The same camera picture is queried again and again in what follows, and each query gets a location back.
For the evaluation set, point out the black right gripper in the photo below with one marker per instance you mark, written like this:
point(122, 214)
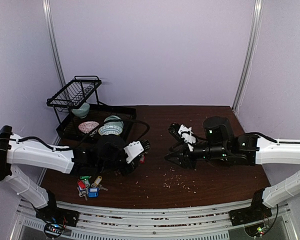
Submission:
point(188, 155)

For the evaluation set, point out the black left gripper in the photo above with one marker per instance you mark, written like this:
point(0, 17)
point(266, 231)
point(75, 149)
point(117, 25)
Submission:
point(127, 170)

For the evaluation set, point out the blue key tag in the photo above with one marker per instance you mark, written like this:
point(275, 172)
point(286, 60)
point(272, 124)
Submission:
point(93, 192)

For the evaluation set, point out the yellow key tag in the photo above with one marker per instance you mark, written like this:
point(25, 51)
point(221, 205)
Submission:
point(96, 182)

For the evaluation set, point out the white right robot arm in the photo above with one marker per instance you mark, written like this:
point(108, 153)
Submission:
point(248, 149)

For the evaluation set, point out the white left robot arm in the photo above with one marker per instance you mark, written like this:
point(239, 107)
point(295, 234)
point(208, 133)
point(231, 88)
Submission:
point(110, 153)

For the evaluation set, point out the silver keys bunch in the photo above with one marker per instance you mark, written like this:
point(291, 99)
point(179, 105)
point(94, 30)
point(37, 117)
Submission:
point(84, 194)

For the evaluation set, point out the yellow blue patterned bowl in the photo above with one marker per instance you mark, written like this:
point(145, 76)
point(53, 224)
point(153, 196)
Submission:
point(111, 129)

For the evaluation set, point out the light blue bowl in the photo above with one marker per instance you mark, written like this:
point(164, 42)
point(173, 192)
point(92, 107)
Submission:
point(114, 120)

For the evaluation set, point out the red patterned bowl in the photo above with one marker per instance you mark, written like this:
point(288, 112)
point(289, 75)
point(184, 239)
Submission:
point(87, 126)

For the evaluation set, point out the celadon green bowl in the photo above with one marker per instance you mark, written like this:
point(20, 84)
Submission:
point(82, 111)

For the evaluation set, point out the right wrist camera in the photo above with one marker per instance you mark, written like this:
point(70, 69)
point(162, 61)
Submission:
point(181, 133)

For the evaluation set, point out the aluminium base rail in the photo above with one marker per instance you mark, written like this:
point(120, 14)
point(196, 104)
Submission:
point(210, 222)

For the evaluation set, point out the black wire dish rack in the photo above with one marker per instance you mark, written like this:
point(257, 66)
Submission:
point(78, 92)

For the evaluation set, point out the right aluminium wall post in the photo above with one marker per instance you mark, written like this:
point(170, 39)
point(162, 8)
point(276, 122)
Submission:
point(251, 47)

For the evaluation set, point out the aluminium wall post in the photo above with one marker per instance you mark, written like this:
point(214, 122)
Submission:
point(53, 42)
point(251, 47)

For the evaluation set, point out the left aluminium wall post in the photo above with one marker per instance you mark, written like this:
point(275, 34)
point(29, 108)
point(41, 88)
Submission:
point(53, 42)

